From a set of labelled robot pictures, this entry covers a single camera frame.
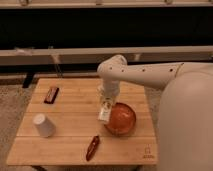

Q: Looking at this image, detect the white paper cup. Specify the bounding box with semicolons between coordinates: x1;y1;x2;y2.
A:
33;113;56;138

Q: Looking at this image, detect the red brown chocolate bar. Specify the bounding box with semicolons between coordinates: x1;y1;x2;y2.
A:
44;87;59;104

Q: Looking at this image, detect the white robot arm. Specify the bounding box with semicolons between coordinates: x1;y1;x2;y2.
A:
97;55;213;171

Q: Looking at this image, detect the orange ceramic bowl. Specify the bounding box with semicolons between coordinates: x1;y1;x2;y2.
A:
105;102;136;136

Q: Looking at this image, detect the wooden table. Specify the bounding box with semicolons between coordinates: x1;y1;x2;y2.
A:
7;78;157;165

